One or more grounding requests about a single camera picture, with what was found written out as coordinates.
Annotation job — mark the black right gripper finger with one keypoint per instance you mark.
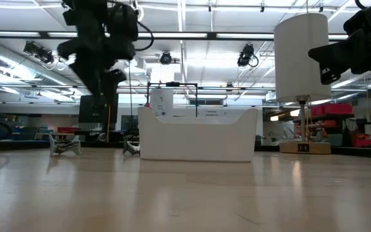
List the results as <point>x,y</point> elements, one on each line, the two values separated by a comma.
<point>343,53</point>

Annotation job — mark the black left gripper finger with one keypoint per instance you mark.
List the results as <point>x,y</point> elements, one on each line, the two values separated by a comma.
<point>87,79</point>
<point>113,83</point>

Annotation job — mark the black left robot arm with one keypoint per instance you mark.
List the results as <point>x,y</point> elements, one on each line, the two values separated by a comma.
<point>121,29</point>

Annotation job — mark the black monitor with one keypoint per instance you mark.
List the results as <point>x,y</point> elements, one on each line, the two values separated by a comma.
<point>90,112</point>

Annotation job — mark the white cylinder lamp wooden base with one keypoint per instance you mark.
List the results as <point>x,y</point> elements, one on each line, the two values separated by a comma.
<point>301,58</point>

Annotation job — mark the white sign board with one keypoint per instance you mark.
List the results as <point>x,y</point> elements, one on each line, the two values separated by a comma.
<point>161,101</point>

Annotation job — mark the red tray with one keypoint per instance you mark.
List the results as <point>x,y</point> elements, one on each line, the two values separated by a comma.
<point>66,129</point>

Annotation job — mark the red storage bin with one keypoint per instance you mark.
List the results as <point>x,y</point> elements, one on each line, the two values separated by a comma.
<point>332,109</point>
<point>367,143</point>

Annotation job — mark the white plastic bin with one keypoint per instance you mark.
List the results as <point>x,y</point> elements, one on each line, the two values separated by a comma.
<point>198,141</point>

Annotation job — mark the black overhead camera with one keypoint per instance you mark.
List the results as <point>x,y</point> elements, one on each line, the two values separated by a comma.
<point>165,58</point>
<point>246,54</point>

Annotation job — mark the distant black rig frame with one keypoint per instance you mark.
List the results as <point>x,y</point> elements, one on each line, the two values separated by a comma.
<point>172,84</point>

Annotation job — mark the black aluminium rig frame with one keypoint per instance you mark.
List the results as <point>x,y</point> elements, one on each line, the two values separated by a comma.
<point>211,35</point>

